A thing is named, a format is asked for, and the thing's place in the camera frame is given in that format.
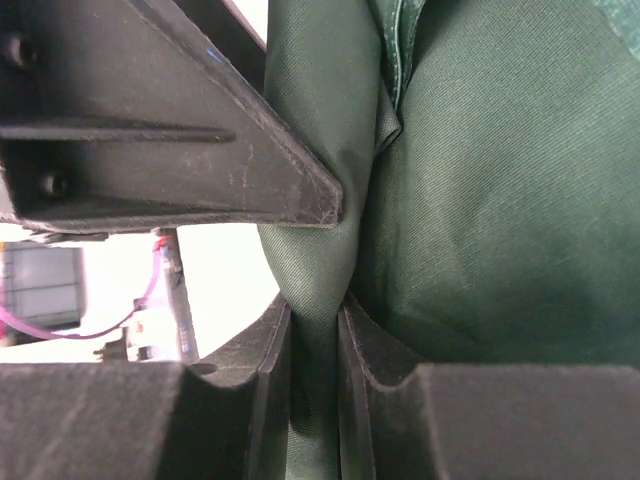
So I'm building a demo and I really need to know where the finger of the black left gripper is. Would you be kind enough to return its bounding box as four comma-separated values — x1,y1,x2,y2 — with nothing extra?
1,1,342,233

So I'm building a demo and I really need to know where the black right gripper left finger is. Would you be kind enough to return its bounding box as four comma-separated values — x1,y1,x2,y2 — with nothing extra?
1,298,291,479

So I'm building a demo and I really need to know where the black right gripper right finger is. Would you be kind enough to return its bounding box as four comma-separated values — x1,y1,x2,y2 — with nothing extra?
338,298,639,479

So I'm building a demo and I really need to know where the dark green cloth napkin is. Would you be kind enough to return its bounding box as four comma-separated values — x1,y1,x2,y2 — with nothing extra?
259,1,639,479

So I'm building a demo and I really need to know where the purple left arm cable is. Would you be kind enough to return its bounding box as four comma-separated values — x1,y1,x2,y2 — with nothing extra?
0,239,174,342

